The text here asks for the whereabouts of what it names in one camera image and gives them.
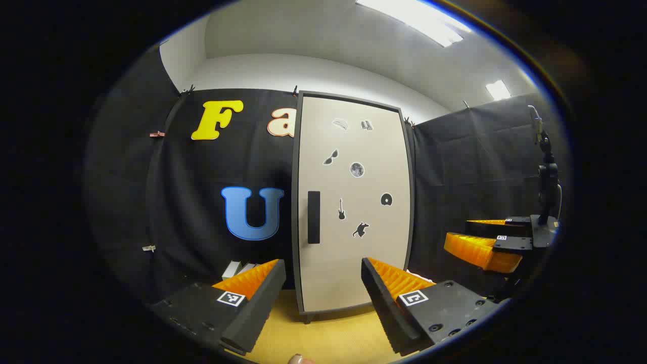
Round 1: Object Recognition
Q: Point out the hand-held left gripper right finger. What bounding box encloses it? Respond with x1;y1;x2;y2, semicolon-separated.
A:
360;257;501;357

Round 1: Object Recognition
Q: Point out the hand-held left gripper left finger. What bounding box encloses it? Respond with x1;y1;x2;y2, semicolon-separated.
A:
149;259;287;356

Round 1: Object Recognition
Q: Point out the grey cabinet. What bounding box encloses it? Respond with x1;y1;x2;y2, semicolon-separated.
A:
291;90;418;324

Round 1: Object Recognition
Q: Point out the black door handle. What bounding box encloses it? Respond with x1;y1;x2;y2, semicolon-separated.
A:
307;191;321;245

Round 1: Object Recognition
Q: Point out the green book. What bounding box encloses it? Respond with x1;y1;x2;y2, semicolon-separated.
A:
221;260;243;282

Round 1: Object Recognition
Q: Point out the small ceiling light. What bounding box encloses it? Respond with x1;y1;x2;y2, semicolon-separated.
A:
486;79;512;101

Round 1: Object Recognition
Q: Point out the large ceiling light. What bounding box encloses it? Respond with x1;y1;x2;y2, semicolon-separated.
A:
356;0;473;48

